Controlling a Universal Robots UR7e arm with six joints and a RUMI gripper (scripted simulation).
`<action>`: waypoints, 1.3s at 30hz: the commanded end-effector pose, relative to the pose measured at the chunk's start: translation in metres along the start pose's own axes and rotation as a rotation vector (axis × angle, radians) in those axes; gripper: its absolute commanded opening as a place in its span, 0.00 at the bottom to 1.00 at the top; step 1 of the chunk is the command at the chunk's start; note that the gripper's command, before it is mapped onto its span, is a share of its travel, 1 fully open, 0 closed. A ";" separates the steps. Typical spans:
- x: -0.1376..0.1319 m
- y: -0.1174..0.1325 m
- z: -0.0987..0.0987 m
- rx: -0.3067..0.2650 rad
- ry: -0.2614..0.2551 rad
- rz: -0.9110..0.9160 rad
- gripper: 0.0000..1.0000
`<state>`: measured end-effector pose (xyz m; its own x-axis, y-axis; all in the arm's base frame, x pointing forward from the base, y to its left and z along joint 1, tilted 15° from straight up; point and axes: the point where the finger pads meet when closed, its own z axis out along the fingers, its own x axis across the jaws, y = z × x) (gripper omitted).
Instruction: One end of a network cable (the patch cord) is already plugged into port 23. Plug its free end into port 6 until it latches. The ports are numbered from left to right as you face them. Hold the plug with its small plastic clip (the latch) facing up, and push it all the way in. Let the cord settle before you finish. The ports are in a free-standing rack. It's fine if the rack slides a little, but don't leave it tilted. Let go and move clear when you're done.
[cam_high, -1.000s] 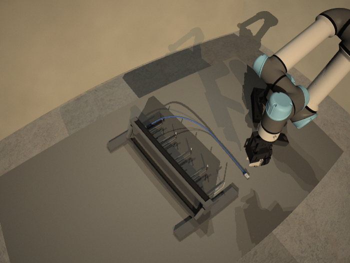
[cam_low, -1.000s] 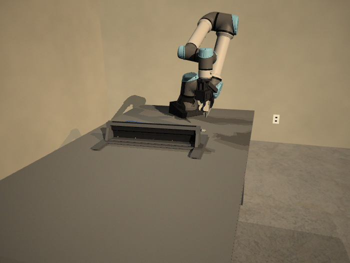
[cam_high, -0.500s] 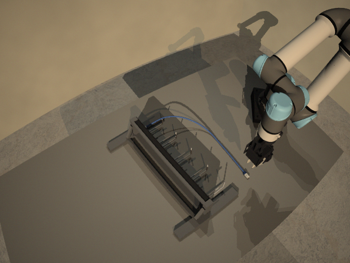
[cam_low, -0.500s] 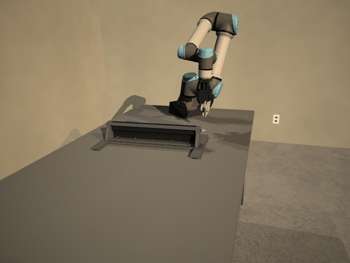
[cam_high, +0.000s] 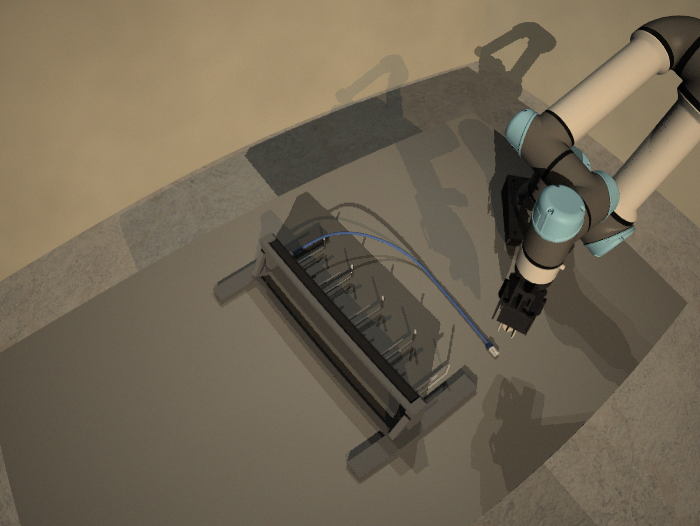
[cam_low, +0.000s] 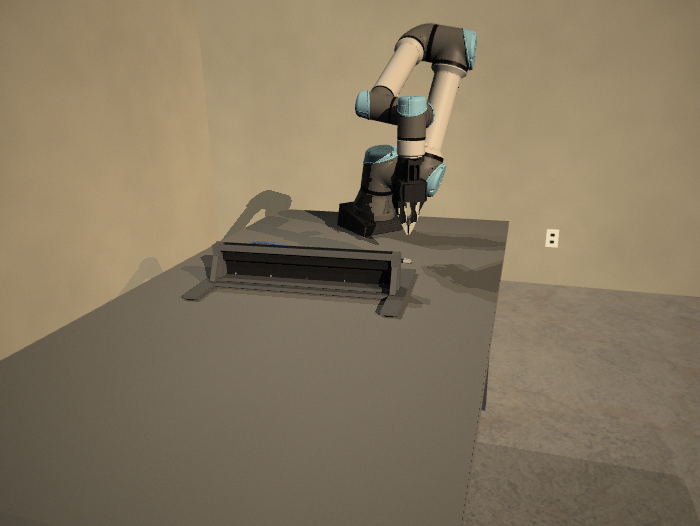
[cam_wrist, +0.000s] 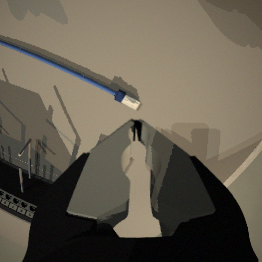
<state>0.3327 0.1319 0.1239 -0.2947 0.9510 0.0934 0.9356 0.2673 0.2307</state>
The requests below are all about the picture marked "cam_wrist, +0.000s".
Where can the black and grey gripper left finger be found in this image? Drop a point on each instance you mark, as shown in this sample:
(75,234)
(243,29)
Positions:
(93,189)

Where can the blue network cable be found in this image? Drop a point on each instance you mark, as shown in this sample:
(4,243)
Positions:
(80,76)

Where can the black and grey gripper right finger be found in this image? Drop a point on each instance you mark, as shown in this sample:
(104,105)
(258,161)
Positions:
(187,191)

